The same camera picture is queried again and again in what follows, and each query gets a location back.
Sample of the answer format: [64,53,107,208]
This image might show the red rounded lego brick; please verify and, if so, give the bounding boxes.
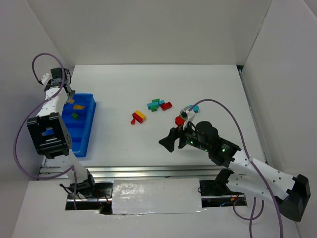
[175,116,185,126]

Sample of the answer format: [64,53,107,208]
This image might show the yellow studded lego plate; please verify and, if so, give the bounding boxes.
[73,105,86,110]

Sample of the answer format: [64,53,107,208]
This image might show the long red lego brick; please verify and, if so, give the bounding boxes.
[132,113,144,123]

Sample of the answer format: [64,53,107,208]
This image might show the long yellow lego brick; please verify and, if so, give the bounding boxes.
[135,110,146,121]

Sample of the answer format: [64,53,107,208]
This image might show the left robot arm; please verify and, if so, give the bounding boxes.
[27,68,96,198]

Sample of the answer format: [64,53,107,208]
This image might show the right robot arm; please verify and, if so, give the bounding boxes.
[159,121,311,222]

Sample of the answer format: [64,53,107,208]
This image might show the teal rounded lego brick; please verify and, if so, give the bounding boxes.
[192,105,200,113]

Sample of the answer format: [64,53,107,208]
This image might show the red square lego brick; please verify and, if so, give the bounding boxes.
[160,102,172,111]

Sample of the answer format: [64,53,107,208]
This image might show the blue compartment bin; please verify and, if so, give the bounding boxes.
[62,93,97,158]

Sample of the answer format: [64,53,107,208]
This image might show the small green lego brick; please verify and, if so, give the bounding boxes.
[150,105,158,112]

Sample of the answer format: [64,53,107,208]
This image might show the long teal lego brick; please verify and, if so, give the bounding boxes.
[147,102,159,110]

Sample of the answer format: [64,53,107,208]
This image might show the white taped panel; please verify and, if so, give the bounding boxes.
[112,178,203,215]

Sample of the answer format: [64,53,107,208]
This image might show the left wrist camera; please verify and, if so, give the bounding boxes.
[40,73,52,86]

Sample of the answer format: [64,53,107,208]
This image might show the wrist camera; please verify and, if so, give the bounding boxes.
[40,73,52,86]
[180,105,196,130]

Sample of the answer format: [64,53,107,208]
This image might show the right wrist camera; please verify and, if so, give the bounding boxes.
[180,105,196,130]

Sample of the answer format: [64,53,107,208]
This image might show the aluminium front rail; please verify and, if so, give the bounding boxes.
[41,165,253,179]

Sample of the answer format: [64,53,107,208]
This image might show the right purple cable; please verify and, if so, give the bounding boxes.
[188,99,284,238]

